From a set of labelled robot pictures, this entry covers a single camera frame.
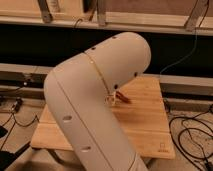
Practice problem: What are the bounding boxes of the wooden table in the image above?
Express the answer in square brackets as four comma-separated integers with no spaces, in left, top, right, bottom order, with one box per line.
[30,76,175,159]

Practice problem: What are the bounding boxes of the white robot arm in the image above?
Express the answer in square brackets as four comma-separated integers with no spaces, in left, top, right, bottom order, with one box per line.
[44,32,151,171]

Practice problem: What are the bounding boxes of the metal frame strut left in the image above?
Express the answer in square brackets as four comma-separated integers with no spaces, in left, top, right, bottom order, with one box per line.
[37,0,52,23]

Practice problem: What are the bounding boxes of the metal frame strut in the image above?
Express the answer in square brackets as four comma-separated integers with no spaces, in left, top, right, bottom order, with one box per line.
[97,0,106,26]
[37,0,52,23]
[184,0,209,31]

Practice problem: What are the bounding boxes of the black coiled floor cables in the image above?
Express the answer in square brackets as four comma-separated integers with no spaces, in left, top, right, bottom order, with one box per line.
[163,98,213,171]

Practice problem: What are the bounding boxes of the small clear bottle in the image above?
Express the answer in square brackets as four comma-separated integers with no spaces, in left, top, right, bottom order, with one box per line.
[106,93,116,106]

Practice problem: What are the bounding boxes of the black hanging cable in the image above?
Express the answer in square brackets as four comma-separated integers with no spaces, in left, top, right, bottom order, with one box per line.
[71,18,84,38]

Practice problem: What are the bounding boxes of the black cable on floor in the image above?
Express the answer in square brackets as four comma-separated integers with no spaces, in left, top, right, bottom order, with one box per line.
[0,112,40,151]

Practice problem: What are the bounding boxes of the metal frame strut middle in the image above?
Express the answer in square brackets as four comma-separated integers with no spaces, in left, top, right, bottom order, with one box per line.
[97,0,106,26]

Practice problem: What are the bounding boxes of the black power adapter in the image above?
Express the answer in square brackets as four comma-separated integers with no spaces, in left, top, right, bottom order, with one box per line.
[12,98,23,113]

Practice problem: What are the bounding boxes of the metal frame strut right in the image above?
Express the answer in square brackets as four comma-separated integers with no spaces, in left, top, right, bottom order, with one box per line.
[184,0,209,31]

